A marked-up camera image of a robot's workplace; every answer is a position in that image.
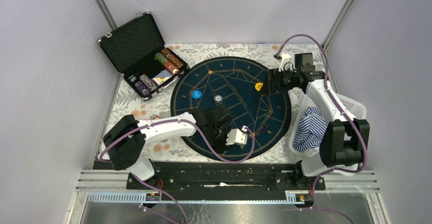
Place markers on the yellow big blind button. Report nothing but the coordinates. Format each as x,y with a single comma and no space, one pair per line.
258,86

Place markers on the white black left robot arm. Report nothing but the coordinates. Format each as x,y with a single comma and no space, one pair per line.
125,141

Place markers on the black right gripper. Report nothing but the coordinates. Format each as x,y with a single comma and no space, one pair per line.
274,75

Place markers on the brown chip row in case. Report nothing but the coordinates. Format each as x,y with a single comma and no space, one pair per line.
171,58

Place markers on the white plastic laundry basket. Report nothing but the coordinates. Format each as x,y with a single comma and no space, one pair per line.
352,106

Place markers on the blue small blind button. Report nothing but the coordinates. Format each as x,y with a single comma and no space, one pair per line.
196,94

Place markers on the blue white striped cloth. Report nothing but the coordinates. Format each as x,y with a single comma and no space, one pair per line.
311,129

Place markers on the black aluminium chip case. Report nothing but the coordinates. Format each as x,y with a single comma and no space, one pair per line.
131,49

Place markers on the green chip row in case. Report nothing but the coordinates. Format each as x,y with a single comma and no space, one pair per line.
161,58

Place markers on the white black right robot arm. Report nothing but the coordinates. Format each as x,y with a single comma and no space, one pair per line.
343,147

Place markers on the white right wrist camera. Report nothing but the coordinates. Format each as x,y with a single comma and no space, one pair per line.
285,60

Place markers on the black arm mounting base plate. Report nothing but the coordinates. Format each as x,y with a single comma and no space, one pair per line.
204,181

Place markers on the playing card deck in case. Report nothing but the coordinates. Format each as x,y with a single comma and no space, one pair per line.
162,77

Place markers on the red chip row in case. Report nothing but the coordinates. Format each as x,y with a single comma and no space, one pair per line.
171,68

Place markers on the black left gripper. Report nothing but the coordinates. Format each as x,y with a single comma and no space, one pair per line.
220,146

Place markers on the round dark blue poker mat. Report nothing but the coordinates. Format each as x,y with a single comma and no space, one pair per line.
234,78

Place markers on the purple chip row in case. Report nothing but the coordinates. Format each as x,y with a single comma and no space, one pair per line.
145,85

